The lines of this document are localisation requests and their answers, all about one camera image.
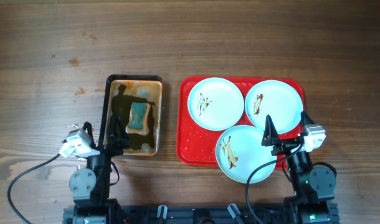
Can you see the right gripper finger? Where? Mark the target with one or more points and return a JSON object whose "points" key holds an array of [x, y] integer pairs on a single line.
{"points": [[305, 121], [270, 137]]}

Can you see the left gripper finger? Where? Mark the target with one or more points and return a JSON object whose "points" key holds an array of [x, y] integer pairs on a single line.
{"points": [[88, 128], [115, 129]]}

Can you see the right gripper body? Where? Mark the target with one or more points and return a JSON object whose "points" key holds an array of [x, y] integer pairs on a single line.
{"points": [[284, 145]]}

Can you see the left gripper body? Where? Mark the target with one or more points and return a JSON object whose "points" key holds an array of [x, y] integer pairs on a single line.
{"points": [[103, 146]]}

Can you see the orange green scrub sponge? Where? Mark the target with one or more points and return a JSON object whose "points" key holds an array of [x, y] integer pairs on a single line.
{"points": [[138, 119]]}

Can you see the white plate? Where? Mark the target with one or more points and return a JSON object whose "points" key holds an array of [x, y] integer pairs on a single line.
{"points": [[239, 152], [215, 104], [276, 99]]}

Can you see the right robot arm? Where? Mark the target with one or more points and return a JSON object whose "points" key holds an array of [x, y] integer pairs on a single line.
{"points": [[313, 183]]}

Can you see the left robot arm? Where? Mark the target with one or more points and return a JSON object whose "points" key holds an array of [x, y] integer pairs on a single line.
{"points": [[91, 185]]}

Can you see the black rimmed orange wash tray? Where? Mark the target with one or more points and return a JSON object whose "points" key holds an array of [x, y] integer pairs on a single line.
{"points": [[120, 92]]}

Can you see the red plastic tray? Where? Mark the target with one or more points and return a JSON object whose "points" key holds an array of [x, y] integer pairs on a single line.
{"points": [[196, 145]]}

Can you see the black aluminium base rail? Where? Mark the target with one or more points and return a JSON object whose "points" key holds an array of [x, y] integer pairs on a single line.
{"points": [[267, 213]]}

